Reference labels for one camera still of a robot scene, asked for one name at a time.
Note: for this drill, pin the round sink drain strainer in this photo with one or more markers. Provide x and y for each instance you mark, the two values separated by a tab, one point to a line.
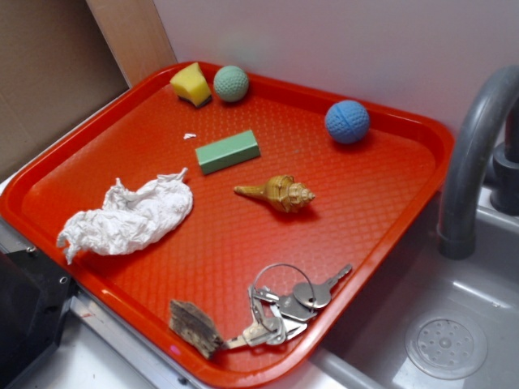
446	345

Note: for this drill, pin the bunch of silver keys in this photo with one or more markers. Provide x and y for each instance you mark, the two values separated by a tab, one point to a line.
279	318

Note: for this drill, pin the black box left corner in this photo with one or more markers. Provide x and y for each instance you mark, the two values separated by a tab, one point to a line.
35	298

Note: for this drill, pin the brown conch seashell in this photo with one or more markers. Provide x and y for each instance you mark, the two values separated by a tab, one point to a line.
281	192

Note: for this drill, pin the brown wood bark piece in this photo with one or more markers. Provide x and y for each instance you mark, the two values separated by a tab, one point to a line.
191	324

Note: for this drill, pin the brown cardboard panel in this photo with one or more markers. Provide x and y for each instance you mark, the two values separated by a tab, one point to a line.
56	70

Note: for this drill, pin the grey plastic sink basin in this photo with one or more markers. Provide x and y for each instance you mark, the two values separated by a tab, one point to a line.
366	347

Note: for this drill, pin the green dimpled ball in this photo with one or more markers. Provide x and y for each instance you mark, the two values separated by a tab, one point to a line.
231	83

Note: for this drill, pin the green rectangular block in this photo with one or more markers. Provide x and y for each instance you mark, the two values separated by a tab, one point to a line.
228	152

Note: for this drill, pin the red plastic tray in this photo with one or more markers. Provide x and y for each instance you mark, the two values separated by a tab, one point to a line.
367	194

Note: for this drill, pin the blue dimpled ball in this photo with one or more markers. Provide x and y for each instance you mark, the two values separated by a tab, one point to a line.
347	122

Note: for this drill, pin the light wooden board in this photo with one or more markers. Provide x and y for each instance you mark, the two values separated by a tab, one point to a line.
135	35

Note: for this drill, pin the dark grey faucet handle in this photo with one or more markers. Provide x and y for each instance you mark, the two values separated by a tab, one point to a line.
504	198

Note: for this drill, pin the grey curved faucet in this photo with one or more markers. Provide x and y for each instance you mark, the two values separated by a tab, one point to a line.
482	130

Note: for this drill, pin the crumpled white paper towel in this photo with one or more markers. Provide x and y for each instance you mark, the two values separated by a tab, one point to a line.
129	221

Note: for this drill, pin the yellow sponge wedge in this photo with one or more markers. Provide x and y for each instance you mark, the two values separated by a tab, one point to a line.
189	84

